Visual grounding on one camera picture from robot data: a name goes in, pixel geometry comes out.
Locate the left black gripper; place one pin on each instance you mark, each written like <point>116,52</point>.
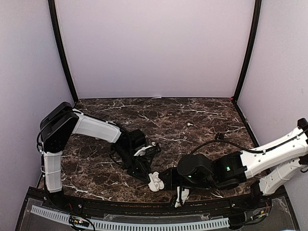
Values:
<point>136,165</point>

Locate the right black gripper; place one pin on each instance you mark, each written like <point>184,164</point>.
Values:
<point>170,183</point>

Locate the white oval charging case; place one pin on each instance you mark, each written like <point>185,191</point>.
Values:
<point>155,183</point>

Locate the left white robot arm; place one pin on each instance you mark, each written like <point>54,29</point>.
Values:
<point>56,129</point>

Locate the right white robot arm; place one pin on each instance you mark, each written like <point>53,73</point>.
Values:
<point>288,154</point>

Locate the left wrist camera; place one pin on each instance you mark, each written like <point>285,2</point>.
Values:
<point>151,149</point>

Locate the black front rail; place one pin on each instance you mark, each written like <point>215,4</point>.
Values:
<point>221,207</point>

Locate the white slotted cable duct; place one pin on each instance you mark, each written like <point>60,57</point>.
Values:
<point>129,223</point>

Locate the right black frame post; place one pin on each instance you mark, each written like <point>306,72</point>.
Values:
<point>249,50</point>

